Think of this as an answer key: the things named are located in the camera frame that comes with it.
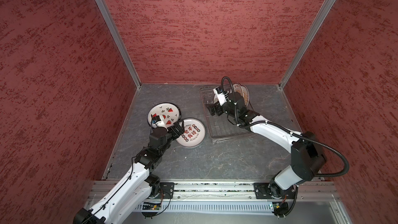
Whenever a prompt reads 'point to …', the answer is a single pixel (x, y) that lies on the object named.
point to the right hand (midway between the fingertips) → (211, 103)
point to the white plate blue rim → (194, 135)
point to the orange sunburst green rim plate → (245, 95)
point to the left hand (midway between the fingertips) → (179, 127)
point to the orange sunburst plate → (237, 88)
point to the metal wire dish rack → (222, 127)
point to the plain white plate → (170, 113)
